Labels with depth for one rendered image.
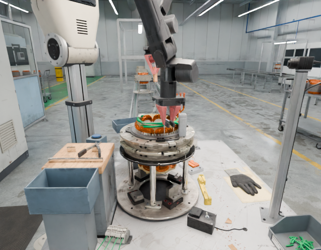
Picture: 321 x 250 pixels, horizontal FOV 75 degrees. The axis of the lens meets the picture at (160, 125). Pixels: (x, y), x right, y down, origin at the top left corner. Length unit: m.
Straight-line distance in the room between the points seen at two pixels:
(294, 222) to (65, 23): 1.20
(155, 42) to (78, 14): 0.54
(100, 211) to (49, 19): 0.81
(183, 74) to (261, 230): 0.64
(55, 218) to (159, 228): 0.37
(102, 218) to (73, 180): 0.18
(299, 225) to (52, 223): 0.84
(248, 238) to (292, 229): 0.17
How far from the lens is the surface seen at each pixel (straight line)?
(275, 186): 0.93
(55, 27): 1.10
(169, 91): 0.71
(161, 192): 1.05
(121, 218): 0.93
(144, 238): 0.85
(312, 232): 0.99
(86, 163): 0.73
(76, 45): 1.10
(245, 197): 1.09
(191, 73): 0.66
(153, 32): 0.67
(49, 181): 0.77
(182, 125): 0.82
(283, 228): 0.95
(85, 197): 0.63
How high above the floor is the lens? 1.39
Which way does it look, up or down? 18 degrees down
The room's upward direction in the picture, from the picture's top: straight up
